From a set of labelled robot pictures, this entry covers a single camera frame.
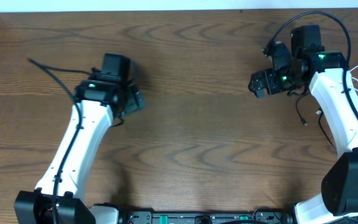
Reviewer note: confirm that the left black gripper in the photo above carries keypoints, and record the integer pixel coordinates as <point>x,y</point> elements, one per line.
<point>136,101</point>

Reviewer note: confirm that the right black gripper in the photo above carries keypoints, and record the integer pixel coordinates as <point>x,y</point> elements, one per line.
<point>258,84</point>

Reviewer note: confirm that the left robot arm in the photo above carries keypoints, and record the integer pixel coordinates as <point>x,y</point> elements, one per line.
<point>107,94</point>

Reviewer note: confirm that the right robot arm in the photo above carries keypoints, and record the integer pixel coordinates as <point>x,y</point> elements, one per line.
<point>324,74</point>

